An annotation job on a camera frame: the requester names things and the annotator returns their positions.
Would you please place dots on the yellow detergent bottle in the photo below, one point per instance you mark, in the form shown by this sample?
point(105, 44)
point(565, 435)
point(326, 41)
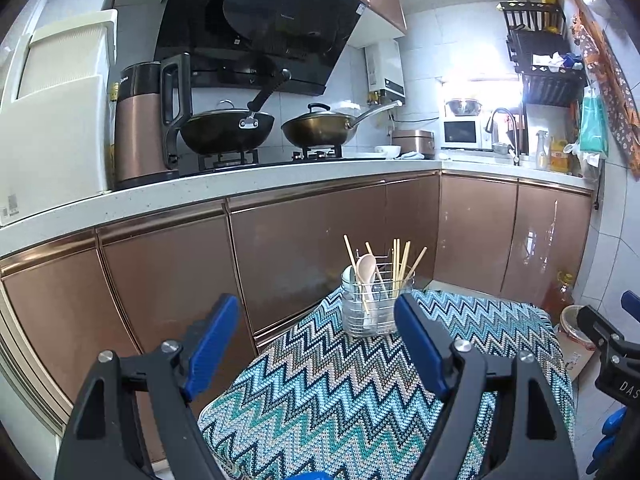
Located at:
point(559, 157)

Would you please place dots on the white water heater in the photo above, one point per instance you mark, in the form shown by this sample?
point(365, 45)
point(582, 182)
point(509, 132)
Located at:
point(385, 67)

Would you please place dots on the steel bowl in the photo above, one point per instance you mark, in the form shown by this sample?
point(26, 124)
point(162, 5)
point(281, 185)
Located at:
point(464, 106)

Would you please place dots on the black dish rack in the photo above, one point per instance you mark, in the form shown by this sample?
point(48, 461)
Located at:
point(545, 85)

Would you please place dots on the white cutting board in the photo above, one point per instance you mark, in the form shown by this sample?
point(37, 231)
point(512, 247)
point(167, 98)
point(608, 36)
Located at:
point(55, 160)

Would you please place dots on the orange patterned hanging cloth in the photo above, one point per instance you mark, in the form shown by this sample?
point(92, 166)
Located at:
point(617, 100)

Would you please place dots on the clear spray bottle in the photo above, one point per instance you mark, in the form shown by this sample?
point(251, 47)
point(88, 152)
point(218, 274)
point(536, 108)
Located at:
point(541, 152)

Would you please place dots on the white bowl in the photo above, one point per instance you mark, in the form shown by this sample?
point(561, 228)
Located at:
point(388, 150)

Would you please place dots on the gas stove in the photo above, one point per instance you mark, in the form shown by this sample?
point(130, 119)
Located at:
point(280, 157)

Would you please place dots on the cooking oil bottle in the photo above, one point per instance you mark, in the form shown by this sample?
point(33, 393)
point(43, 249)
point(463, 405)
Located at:
point(559, 294)

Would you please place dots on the white microwave oven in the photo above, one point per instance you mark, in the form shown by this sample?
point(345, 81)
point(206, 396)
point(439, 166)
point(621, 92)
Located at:
point(465, 133)

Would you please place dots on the white ceramic spoon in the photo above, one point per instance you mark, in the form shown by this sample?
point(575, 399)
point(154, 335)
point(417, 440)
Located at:
point(348, 276)

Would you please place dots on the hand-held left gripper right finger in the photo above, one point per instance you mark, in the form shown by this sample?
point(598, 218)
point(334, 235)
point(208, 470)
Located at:
point(420, 345)

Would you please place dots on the black kitchen faucet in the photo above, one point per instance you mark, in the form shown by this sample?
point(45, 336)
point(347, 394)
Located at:
point(512, 132)

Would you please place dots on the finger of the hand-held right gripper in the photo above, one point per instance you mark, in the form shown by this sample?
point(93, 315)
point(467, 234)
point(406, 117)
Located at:
point(597, 327)
point(632, 303)

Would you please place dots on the wooden chopstick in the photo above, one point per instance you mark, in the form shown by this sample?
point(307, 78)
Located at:
point(417, 262)
point(405, 257)
point(399, 257)
point(351, 257)
point(375, 262)
point(395, 257)

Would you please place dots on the teal hanging bag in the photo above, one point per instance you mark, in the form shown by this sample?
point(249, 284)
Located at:
point(593, 125)

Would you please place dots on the bronze pan with lid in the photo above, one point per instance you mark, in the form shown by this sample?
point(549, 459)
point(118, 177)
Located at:
point(317, 130)

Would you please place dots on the cream wastebasket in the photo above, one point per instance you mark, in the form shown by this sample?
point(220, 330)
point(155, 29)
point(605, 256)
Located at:
point(572, 340)

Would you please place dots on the cream ceramic spoon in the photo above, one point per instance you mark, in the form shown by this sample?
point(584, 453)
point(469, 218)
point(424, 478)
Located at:
point(367, 267)

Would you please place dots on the person's right hand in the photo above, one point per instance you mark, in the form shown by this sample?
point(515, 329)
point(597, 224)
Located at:
point(612, 430)

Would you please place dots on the copper electric kettle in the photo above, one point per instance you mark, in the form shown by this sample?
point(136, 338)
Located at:
point(137, 135)

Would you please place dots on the zigzag patterned mat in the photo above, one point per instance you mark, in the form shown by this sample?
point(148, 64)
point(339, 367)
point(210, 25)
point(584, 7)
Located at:
point(340, 400)

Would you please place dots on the copper kitchen base cabinet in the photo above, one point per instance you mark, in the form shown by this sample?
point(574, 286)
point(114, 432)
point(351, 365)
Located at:
point(300, 240)

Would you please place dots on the rice cooker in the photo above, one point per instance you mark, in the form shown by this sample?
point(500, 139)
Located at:
point(414, 141)

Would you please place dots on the black range hood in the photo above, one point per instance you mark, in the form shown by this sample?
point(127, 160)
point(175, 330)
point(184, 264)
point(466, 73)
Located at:
point(260, 20)

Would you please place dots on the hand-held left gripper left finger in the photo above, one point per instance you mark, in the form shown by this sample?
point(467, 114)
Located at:
point(210, 342)

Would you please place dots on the black wok with lid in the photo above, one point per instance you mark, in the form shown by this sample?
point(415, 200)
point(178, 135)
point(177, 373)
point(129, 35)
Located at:
point(225, 132)

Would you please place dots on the cream cutting board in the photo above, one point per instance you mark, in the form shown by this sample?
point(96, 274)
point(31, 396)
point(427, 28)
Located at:
point(65, 60)

